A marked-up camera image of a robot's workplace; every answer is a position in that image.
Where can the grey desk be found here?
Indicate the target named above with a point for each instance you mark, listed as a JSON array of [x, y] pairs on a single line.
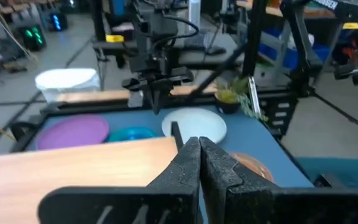
[[194, 59]]

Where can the black background robot arm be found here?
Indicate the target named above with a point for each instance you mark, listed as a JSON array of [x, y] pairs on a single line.
[[303, 46]]

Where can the purple plate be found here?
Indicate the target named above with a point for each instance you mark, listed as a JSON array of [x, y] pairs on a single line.
[[73, 132]]

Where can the computer with green lights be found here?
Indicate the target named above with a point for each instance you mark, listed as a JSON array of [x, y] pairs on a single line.
[[33, 37]]

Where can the blue translucent plate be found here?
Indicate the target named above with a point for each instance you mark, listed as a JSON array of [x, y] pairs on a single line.
[[132, 134]]

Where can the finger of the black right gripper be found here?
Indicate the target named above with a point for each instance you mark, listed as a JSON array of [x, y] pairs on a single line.
[[164, 95], [152, 96]]

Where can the wooden shelf with black frame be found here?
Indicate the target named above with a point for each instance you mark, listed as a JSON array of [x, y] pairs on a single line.
[[73, 174]]

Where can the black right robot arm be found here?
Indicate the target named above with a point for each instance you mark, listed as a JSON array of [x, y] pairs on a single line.
[[154, 18]]

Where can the black keyboard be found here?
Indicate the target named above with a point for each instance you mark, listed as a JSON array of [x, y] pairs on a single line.
[[204, 43]]

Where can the yellow label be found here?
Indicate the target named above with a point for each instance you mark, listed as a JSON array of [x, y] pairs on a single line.
[[351, 25], [114, 38]]

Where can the orange translucent plate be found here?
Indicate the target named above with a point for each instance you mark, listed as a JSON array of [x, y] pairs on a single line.
[[253, 165]]

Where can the white plate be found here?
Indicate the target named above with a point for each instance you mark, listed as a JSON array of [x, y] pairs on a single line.
[[194, 124]]

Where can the potted green plant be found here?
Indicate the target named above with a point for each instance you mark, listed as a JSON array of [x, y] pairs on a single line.
[[228, 96]]

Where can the wooden table side board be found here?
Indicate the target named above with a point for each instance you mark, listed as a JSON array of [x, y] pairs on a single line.
[[95, 96]]

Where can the computer with blue lights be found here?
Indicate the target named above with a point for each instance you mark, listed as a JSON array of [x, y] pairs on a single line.
[[56, 21]]

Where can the white trash bin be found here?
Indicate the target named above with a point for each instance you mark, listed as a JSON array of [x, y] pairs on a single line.
[[67, 81]]

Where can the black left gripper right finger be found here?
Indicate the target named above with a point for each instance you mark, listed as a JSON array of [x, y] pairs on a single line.
[[222, 177]]

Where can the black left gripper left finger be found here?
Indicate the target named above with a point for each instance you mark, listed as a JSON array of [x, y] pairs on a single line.
[[179, 174]]

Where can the blue storage bins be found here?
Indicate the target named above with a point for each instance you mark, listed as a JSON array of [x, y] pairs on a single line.
[[291, 57]]

